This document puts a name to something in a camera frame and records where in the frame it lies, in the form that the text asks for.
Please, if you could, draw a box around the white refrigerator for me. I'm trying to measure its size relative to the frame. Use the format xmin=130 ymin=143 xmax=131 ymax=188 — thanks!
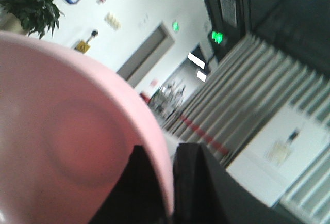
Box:
xmin=227 ymin=105 xmax=329 ymax=207

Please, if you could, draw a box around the grey curtain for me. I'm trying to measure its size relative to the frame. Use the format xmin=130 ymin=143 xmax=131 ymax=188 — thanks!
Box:
xmin=164 ymin=34 xmax=329 ymax=165

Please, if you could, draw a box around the yellow warning sign stand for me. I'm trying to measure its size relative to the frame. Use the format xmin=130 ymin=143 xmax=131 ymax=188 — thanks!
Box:
xmin=74 ymin=29 xmax=98 ymax=54

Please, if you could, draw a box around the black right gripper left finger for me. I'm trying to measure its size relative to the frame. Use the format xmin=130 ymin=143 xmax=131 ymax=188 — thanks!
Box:
xmin=89 ymin=145 xmax=172 ymax=223

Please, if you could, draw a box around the green potted plant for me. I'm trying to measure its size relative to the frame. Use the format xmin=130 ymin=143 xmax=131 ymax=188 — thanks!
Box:
xmin=1 ymin=0 xmax=64 ymax=38

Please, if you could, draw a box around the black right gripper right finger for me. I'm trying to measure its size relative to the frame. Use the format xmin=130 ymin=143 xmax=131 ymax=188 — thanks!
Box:
xmin=173 ymin=143 xmax=299 ymax=223

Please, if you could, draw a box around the red barrier belt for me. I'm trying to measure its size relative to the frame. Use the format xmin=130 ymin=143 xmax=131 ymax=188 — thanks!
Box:
xmin=179 ymin=115 xmax=230 ymax=156

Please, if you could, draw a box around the pink bowl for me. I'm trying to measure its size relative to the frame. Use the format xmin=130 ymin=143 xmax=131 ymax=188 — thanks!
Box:
xmin=1 ymin=31 xmax=174 ymax=223

